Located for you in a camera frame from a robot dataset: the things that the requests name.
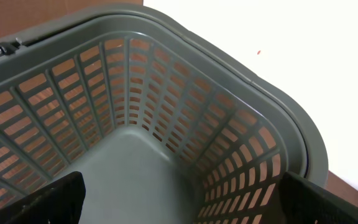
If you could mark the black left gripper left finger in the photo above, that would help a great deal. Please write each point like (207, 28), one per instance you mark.
(60, 202)

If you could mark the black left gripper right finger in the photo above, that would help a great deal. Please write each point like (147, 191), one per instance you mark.
(304, 202)

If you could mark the dark grey plastic basket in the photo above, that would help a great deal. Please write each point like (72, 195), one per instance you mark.
(163, 126)

